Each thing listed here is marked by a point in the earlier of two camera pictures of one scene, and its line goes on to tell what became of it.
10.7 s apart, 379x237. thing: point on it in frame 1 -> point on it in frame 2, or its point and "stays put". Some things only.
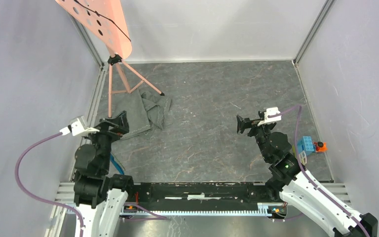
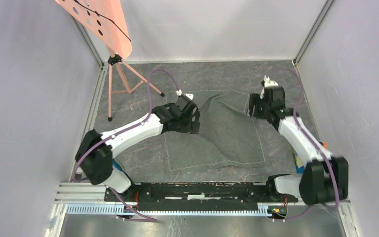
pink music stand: x=106 y=19 stays put
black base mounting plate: x=204 y=196 stays put
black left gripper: x=121 y=120 -> x=194 y=129
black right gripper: x=242 y=124 -> x=254 y=100
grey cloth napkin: x=145 y=111 -> x=227 y=137
